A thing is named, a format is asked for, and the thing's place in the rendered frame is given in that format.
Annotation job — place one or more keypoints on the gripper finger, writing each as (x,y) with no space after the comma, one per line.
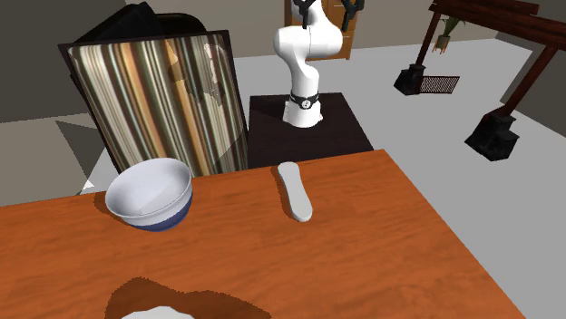
(352,7)
(304,9)

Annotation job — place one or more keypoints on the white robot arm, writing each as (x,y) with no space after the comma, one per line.
(302,70)

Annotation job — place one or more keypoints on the potted green plant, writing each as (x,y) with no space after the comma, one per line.
(446,33)

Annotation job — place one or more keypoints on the black mesh grate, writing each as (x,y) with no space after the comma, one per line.
(439,84)

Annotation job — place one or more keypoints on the dark robot stand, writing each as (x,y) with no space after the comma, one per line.
(309,141)

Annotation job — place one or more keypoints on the black armchair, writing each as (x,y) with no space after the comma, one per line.
(132,24)

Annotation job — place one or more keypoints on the striped framed picture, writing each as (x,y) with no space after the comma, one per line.
(150,101)

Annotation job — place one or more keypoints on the grey remote control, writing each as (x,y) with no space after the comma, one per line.
(296,194)

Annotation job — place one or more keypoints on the white bowl with blue base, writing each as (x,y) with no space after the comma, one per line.
(148,194)

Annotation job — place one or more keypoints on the white rounded object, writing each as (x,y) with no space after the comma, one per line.
(157,313)

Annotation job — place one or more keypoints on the dark wooden frame table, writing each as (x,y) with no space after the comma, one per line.
(495,128)

